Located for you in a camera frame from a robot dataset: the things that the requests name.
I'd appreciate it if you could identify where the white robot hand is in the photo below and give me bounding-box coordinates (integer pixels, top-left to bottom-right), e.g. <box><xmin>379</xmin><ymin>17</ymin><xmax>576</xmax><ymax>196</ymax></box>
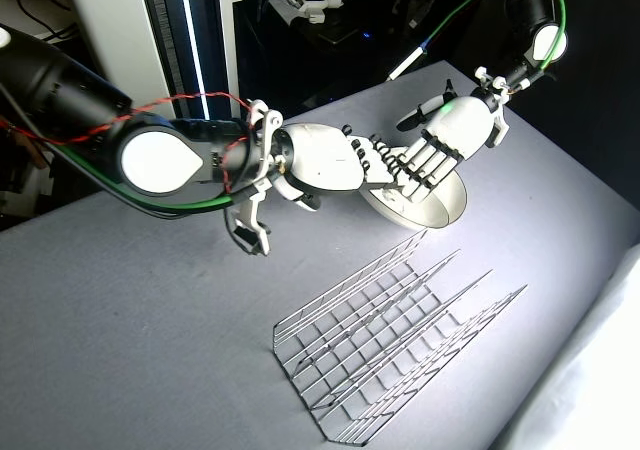
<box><xmin>396</xmin><ymin>94</ymin><xmax>497</xmax><ymax>205</ymax></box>
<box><xmin>276</xmin><ymin>122</ymin><xmax>417</xmax><ymax>213</ymax></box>

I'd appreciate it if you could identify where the white plate with dark rim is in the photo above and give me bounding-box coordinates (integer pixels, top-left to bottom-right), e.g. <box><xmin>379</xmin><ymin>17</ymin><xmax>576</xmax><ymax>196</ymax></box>
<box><xmin>359</xmin><ymin>184</ymin><xmax>426</xmax><ymax>231</ymax></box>

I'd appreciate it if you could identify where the white plate with ink print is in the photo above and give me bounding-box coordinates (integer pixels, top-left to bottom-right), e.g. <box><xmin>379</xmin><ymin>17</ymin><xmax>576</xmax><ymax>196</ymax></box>
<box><xmin>394</xmin><ymin>167</ymin><xmax>470</xmax><ymax>231</ymax></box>

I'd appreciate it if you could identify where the white column with black strip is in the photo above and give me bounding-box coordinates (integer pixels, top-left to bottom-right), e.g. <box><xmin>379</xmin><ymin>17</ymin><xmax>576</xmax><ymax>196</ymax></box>
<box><xmin>64</xmin><ymin>0</ymin><xmax>242</xmax><ymax>121</ymax></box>

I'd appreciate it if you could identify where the grey table cloth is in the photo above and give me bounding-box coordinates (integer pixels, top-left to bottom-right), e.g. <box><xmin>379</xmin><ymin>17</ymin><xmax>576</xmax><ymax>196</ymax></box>
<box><xmin>0</xmin><ymin>59</ymin><xmax>640</xmax><ymax>450</ymax></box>

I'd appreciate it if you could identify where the white backdrop sheet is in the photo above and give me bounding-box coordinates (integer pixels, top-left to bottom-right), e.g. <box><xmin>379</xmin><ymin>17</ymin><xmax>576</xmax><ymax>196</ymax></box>
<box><xmin>489</xmin><ymin>244</ymin><xmax>640</xmax><ymax>450</ymax></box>

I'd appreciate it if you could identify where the metal wire dish rack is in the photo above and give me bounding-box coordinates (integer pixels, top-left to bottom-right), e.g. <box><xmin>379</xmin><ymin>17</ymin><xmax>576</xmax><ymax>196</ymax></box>
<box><xmin>271</xmin><ymin>228</ymin><xmax>529</xmax><ymax>445</ymax></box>

